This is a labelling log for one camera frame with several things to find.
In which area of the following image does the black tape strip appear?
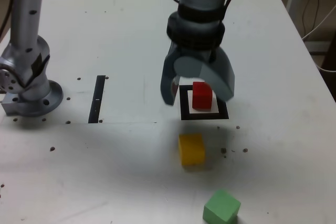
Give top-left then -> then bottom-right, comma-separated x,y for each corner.
88,74 -> 107,124

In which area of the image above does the brown board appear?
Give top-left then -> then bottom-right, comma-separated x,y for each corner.
306,40 -> 331,55

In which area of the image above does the black tape square outline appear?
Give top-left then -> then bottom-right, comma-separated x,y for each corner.
178,84 -> 229,121

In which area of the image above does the green cube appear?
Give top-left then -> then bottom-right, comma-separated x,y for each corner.
202,187 -> 242,224

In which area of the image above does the red cube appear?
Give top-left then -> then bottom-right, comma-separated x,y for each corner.
192,81 -> 213,110

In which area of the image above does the white cable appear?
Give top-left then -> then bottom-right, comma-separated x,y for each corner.
317,63 -> 336,73
301,5 -> 336,40

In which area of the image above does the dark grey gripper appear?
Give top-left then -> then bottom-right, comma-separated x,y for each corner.
160,40 -> 236,106

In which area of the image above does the yellow cube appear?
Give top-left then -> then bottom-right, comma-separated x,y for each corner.
178,133 -> 206,166

